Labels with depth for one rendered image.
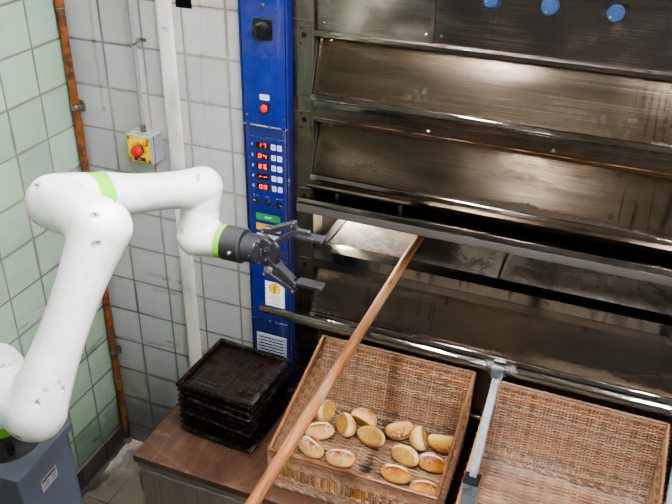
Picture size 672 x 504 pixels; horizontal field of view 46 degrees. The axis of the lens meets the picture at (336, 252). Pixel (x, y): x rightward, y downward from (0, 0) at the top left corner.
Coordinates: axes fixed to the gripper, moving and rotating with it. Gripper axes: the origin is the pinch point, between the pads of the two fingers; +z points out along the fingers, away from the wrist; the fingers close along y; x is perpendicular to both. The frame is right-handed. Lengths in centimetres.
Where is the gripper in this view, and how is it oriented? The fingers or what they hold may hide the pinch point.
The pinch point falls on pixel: (319, 263)
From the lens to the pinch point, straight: 196.4
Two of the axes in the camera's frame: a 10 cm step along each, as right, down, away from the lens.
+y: -0.2, 8.6, 5.0
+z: 9.3, 2.0, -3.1
